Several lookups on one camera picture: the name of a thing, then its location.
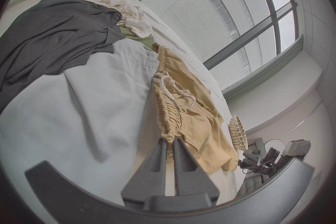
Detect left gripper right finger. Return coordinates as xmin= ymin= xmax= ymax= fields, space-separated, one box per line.
xmin=172 ymin=136 xmax=220 ymax=204

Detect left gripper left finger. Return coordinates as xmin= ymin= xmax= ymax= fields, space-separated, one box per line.
xmin=121 ymin=137 xmax=168 ymax=209

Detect tan shorts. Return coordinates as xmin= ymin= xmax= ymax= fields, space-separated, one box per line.
xmin=152 ymin=43 xmax=239 ymax=173

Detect round woven basket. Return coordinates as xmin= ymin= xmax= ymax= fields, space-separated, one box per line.
xmin=229 ymin=115 xmax=248 ymax=150

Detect pale blue garment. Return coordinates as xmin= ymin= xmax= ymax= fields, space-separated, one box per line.
xmin=0 ymin=38 xmax=161 ymax=201

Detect green garment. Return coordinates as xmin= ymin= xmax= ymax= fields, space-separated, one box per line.
xmin=119 ymin=27 xmax=155 ymax=49

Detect black garment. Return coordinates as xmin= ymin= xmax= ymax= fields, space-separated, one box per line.
xmin=0 ymin=0 xmax=126 ymax=113

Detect window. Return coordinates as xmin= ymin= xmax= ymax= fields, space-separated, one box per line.
xmin=139 ymin=0 xmax=300 ymax=87

